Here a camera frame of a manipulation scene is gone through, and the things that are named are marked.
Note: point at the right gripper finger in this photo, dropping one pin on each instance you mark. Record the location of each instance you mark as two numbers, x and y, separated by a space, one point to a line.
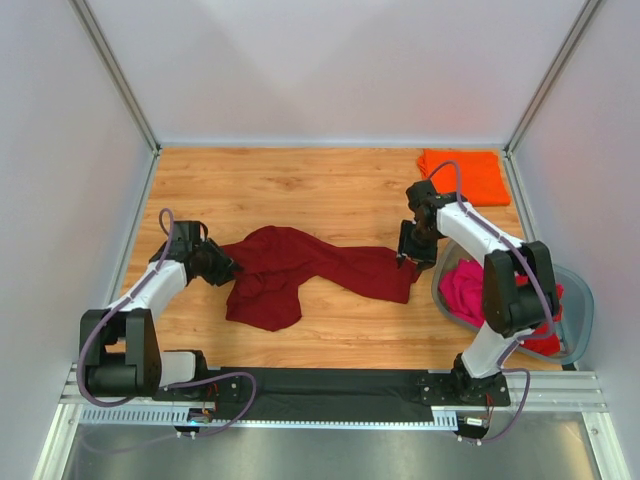
423 265
400 259

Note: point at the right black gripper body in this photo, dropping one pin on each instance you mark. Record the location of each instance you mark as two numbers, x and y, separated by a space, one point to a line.
415 248

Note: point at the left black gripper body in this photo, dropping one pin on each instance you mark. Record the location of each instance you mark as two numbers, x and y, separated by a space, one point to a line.
220 265

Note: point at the dark red t shirt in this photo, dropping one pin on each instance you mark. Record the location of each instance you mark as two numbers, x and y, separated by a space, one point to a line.
276 261

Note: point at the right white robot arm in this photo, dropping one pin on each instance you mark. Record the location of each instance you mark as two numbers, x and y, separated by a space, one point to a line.
512 313

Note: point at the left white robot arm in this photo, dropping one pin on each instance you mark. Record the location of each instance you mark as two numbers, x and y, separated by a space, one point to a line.
119 356

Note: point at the pink t shirt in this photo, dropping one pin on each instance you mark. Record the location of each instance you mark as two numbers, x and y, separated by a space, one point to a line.
462 289

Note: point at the folded orange t shirt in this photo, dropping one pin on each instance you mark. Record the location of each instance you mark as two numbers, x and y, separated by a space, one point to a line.
481 178

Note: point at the black cloth strip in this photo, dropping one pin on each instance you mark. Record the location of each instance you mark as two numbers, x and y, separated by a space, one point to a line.
337 395

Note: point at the bright red t shirt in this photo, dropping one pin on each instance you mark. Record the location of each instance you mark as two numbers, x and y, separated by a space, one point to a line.
550 345

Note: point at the clear plastic basket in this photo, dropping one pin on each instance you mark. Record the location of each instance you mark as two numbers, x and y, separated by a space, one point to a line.
575 326

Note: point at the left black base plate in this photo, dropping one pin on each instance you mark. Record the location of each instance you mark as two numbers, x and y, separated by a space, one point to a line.
209 386

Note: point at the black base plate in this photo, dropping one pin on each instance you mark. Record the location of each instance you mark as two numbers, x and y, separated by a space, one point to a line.
209 386
446 389

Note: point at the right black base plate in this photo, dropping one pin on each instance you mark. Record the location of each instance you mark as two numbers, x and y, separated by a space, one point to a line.
446 389

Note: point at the slotted cable duct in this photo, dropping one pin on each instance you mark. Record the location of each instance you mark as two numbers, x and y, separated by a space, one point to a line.
175 416

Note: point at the aluminium front rail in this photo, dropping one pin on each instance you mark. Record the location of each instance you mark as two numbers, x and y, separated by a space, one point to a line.
549 391

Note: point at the left aluminium frame post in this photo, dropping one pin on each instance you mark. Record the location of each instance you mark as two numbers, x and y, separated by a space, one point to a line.
98 39

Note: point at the aluminium frame post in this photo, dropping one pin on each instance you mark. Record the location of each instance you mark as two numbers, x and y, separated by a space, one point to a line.
561 59
98 39

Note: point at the right aluminium frame post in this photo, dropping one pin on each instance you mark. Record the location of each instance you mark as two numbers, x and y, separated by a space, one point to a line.
561 59

